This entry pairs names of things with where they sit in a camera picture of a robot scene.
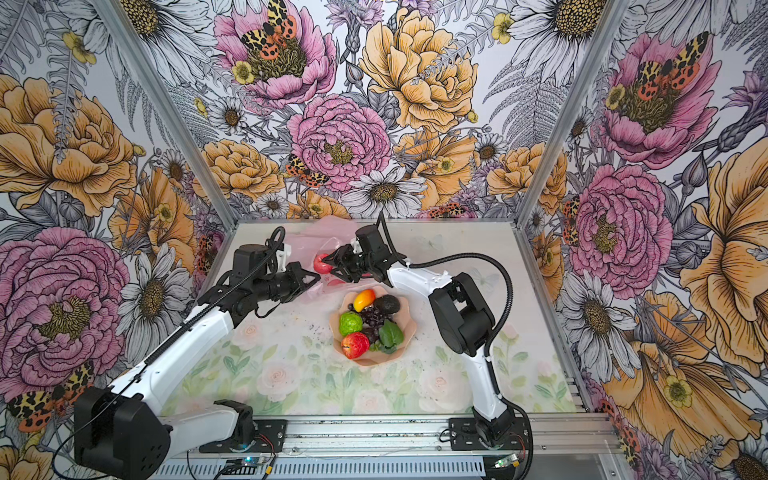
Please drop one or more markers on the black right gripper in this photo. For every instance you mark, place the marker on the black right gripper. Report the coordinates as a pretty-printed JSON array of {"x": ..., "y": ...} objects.
[{"x": 342, "y": 253}]

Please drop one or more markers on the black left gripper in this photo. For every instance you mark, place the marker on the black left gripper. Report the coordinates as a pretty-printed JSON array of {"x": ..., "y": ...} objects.
[{"x": 297, "y": 273}]

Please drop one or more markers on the pink peach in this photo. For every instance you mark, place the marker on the pink peach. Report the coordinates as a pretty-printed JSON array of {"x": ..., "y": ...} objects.
[{"x": 321, "y": 263}]

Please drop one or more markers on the pink plastic bag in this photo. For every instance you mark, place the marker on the pink plastic bag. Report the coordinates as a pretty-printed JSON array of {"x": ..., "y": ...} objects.
[{"x": 320, "y": 238}]

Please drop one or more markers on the pink flower-shaped bowl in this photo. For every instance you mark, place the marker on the pink flower-shaped bowl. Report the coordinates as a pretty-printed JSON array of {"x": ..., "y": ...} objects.
[{"x": 375, "y": 355}]

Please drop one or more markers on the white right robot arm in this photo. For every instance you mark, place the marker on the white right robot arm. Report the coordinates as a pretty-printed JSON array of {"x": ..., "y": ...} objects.
[{"x": 463, "y": 317}]

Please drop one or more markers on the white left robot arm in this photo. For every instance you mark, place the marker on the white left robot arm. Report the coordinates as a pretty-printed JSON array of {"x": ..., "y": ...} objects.
[{"x": 120, "y": 431}]

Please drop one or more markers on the orange yellow mango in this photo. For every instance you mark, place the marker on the orange yellow mango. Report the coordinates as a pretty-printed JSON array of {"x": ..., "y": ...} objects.
[{"x": 363, "y": 300}]

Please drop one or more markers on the green lime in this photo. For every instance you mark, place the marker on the green lime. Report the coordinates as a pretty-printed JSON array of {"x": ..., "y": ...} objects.
[{"x": 350, "y": 322}]

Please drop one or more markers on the dark avocado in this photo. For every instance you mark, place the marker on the dark avocado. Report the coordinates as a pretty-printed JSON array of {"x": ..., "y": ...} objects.
[{"x": 387, "y": 305}]

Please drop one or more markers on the dark grape bunch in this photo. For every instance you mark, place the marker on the dark grape bunch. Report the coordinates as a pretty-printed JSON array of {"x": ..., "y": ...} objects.
[{"x": 372, "y": 322}]

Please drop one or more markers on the red apple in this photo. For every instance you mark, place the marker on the red apple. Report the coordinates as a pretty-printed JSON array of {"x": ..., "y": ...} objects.
[{"x": 354, "y": 345}]

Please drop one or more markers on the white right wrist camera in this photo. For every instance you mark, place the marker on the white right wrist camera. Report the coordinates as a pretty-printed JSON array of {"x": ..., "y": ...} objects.
[{"x": 355, "y": 246}]

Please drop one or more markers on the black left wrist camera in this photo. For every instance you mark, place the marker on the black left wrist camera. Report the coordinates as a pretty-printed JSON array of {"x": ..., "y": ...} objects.
[{"x": 253, "y": 261}]

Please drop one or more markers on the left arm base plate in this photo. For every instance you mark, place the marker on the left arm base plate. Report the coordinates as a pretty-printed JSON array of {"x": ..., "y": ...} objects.
[{"x": 264, "y": 435}]

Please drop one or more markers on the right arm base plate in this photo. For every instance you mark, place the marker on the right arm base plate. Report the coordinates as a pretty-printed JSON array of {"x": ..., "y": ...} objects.
[{"x": 478, "y": 434}]

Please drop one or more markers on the left aluminium corner post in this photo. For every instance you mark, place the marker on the left aluminium corner post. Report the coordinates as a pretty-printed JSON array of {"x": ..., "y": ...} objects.
[{"x": 129, "y": 44}]

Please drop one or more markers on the aluminium corner post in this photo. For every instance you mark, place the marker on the aluminium corner post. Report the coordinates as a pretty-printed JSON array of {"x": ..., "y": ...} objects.
[
  {"x": 585, "y": 75},
  {"x": 129, "y": 44}
]

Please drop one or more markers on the aluminium front rail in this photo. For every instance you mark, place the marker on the aluminium front rail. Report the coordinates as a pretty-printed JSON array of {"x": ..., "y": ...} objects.
[{"x": 565, "y": 446}]

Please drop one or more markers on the right aluminium corner post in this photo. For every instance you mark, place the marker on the right aluminium corner post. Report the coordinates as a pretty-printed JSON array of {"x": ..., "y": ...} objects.
[{"x": 585, "y": 75}]

